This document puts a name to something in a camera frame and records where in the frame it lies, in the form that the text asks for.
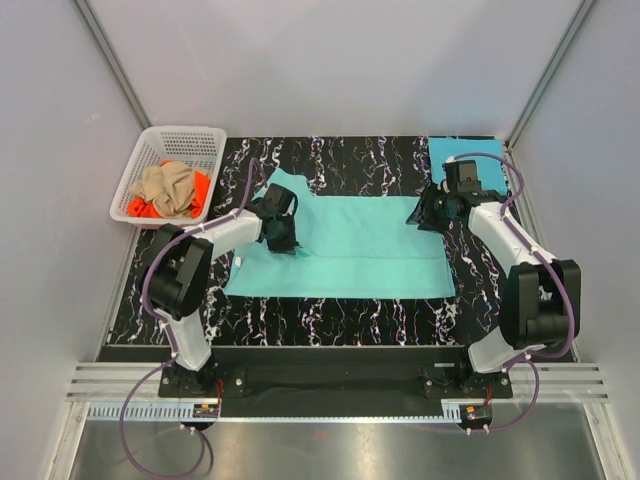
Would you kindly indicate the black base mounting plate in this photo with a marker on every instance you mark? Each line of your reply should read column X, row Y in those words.
column 331, row 382

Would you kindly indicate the right orange connector board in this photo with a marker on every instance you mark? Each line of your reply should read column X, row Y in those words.
column 476, row 412

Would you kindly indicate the white plastic laundry basket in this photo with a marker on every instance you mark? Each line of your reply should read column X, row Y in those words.
column 201, row 148

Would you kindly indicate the beige t shirt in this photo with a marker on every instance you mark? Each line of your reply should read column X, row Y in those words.
column 167, row 187

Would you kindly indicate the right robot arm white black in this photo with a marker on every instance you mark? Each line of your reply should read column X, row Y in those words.
column 540, row 308

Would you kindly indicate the left orange connector board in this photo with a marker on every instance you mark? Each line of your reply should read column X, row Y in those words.
column 206, row 410

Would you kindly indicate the folded blue t shirt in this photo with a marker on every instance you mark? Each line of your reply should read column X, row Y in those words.
column 489, row 170

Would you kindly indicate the orange t shirt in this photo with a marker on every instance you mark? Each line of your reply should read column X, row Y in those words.
column 145, row 207

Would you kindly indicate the orange connector board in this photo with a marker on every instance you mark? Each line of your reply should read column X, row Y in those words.
column 476, row 412
column 206, row 410

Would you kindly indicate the teal t shirt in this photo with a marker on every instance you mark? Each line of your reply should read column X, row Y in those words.
column 349, row 247

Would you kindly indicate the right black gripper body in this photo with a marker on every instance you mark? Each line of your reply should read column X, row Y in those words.
column 433, row 210

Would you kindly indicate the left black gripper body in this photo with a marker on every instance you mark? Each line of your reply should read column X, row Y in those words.
column 284, row 239

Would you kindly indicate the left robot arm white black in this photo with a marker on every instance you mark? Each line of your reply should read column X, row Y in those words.
column 175, row 278

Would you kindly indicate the aluminium rail frame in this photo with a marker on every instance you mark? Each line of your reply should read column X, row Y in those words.
column 115, row 391

